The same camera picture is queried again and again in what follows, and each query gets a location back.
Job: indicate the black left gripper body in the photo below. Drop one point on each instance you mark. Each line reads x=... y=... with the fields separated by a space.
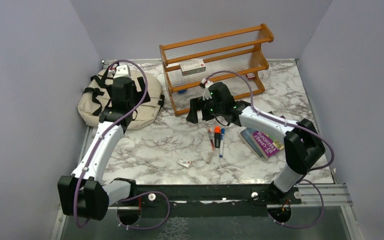
x=132 y=100

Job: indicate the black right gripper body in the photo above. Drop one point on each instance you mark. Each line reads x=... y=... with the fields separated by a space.
x=214 y=109

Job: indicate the beige canvas backpack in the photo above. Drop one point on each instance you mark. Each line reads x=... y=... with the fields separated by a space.
x=97 y=97

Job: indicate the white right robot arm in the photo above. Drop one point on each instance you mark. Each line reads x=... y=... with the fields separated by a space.
x=302 y=145

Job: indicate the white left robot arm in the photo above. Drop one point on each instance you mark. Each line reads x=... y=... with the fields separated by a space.
x=82 y=194

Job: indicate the small blue object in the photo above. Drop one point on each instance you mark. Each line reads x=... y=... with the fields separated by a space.
x=182 y=91

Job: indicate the orange highlighter marker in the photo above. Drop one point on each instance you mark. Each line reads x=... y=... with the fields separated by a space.
x=217 y=137

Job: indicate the red pen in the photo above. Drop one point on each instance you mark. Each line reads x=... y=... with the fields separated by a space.
x=211 y=138

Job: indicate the blue-grey book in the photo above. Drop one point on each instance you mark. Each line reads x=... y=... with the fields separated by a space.
x=247 y=138

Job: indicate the white and grey box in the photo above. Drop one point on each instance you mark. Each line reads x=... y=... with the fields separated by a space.
x=192 y=66

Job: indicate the small red box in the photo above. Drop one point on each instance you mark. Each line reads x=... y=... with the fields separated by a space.
x=250 y=75

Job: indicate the blue whiteboard marker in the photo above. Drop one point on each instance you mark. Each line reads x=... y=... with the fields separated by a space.
x=222 y=141

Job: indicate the orange wooden shelf rack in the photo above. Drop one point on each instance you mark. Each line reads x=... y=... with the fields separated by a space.
x=236 y=51

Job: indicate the small white eraser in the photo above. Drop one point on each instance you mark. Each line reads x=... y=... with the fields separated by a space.
x=185 y=163

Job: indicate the purple storey treehouse book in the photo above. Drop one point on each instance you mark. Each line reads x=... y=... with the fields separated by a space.
x=266 y=145

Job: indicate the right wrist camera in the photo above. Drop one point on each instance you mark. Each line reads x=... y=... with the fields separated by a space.
x=205 y=84

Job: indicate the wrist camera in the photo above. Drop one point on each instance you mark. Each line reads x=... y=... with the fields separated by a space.
x=122 y=71
x=205 y=84

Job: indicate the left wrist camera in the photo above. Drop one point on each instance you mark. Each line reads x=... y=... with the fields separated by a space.
x=122 y=71

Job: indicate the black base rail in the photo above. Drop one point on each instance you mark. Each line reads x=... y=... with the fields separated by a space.
x=204 y=200

